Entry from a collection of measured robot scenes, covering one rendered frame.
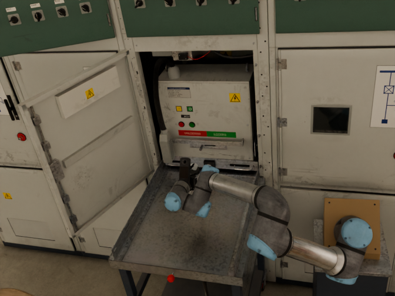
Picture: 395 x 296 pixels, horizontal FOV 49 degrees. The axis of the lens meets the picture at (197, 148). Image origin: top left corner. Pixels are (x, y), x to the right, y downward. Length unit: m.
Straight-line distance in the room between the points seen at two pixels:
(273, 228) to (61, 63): 1.41
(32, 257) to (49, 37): 1.88
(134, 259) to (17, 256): 1.72
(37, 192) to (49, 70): 0.97
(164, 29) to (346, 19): 0.79
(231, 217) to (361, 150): 0.70
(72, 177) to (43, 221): 1.15
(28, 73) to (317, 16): 1.51
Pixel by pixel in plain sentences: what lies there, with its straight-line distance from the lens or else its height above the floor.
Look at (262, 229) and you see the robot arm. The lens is 1.57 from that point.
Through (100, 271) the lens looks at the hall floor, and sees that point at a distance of 3.23.
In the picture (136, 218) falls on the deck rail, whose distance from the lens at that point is 2.21.
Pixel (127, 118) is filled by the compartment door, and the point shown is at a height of 1.24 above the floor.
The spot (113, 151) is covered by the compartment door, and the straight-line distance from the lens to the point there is 2.28.
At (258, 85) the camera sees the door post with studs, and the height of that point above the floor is 1.39.
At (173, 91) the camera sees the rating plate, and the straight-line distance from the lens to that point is 2.25.
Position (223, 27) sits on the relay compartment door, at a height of 1.69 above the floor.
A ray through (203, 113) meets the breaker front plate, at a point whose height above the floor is 1.21.
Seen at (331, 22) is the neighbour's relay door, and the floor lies 1.69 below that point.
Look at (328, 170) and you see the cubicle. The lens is 2.27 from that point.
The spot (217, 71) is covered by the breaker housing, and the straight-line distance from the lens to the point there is 2.28.
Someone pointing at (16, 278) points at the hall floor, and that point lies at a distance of 3.46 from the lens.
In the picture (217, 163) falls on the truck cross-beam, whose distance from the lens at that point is 2.40.
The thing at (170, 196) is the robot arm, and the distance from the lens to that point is 1.84.
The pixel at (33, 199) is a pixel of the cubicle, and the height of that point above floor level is 0.54.
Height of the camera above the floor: 2.30
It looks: 33 degrees down
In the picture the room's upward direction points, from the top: 8 degrees counter-clockwise
